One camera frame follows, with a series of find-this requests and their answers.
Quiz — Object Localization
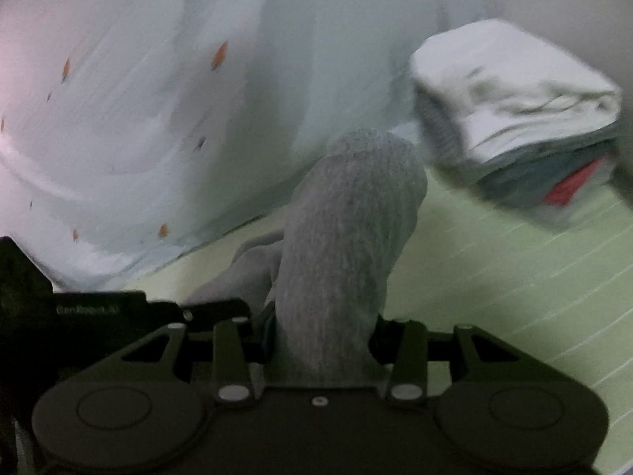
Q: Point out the grey sweatpants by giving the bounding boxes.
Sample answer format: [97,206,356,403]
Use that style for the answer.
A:
[184,130,427,387]

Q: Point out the green grid mat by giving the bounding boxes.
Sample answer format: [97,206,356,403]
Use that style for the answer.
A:
[112,167,633,475]

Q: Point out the light blue carrot-print quilt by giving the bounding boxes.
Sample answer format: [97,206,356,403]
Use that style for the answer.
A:
[1,0,495,289]

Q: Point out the blue folded jeans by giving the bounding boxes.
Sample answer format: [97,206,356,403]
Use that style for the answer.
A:
[475,139,617,210]

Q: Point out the red folded garment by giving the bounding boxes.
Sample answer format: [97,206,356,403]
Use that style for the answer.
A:
[542,157,605,208]

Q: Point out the white folded garment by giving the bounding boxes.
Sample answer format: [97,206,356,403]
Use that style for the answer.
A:
[410,19,622,163]

